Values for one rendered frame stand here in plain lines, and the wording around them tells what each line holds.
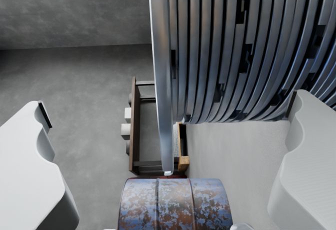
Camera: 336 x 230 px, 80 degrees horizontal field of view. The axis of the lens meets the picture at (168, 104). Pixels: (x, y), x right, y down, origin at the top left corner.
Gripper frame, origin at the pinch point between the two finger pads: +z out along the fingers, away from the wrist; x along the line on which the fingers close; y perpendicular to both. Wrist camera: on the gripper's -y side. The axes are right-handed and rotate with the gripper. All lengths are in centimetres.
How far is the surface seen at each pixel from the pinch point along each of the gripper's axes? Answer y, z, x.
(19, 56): 147, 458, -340
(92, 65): 166, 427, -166
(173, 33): -1.7, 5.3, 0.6
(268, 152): 33.8, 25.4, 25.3
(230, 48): -0.5, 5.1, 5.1
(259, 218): 55, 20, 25
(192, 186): 81, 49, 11
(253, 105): 5.9, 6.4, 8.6
